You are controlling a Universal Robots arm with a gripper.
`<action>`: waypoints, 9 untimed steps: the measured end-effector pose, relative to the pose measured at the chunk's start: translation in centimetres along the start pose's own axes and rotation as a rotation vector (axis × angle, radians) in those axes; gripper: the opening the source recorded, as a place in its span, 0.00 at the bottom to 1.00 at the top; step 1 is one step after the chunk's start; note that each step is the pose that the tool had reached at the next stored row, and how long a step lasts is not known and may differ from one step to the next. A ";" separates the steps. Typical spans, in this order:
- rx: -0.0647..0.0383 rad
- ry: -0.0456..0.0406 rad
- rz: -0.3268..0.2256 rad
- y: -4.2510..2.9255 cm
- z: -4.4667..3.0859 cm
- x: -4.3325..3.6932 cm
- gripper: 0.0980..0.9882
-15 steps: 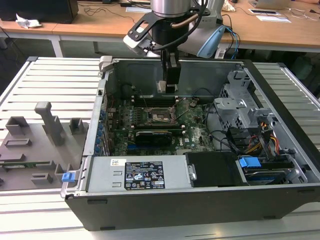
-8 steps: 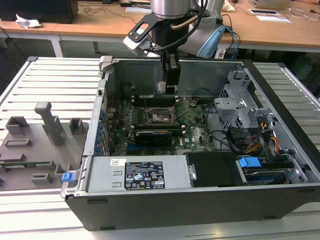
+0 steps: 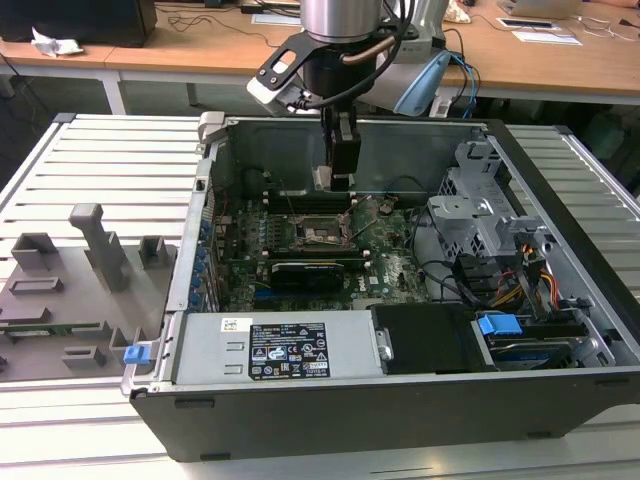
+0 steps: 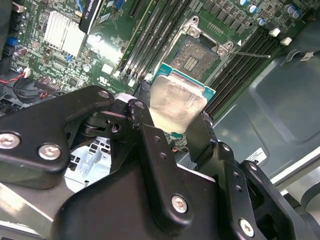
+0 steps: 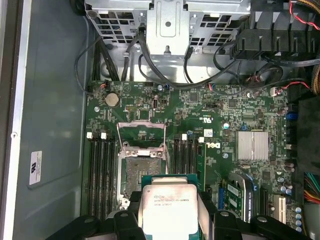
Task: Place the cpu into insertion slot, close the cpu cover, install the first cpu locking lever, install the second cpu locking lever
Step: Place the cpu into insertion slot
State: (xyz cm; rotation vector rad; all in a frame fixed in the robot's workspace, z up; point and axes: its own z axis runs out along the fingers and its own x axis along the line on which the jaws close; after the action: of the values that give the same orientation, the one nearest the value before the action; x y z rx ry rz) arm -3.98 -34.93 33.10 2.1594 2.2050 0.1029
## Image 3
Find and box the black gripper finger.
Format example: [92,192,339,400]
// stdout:
[322,114,336,169]
[332,113,362,194]

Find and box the metal socket cover frame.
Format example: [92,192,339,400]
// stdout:
[339,195,374,236]

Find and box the black RAM slot bank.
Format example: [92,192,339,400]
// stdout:
[269,247,366,271]
[264,192,351,214]

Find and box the CPU socket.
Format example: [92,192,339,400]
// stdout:
[292,213,361,251]

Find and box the small white paper sheet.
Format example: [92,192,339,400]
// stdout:
[252,13,301,26]

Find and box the white pendant holder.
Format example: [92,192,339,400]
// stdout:
[428,93,455,119]

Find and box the wooden desk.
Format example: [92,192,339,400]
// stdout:
[104,0,640,119]
[0,37,126,116]

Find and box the green motherboard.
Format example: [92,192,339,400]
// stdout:
[212,192,436,311]

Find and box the black graphics card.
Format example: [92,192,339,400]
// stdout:
[269,259,346,294]

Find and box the silver metal drive cage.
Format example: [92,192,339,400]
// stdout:
[427,139,556,261]

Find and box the beige crumpled bag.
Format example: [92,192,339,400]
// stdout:
[444,0,474,25]

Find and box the white framed tablet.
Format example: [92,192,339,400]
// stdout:
[496,16,556,31]

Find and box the black plastic shroud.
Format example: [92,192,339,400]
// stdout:
[372,302,496,376]

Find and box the white printed paper sheet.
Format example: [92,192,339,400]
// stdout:
[512,29,584,47]

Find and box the silver laptop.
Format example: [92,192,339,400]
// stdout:
[499,0,584,20]

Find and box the blue disk carrier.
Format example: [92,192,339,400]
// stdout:
[477,312,524,351]

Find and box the grey power supply unit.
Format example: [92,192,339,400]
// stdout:
[172,310,384,386]

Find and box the black box on desk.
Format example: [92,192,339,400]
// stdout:
[0,0,159,49]

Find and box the hard disk with blue label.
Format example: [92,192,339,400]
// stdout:
[487,337,574,371]

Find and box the black open PC case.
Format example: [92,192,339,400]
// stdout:
[122,110,640,464]

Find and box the crumpled white paper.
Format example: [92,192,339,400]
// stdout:
[30,27,85,59]

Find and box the blue case latch clip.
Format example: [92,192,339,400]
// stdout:
[122,343,151,367]

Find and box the grey parts rack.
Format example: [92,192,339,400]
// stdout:
[0,202,179,384]

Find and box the green RAM stick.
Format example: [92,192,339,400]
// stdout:
[0,322,101,334]

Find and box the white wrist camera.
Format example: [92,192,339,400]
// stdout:
[245,33,321,117]

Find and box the grey case latch handle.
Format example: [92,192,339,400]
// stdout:
[197,110,229,147]

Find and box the blue cable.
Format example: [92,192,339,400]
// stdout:
[449,52,481,119]

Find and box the yellow red wire bundle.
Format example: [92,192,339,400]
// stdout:
[492,239,559,309]

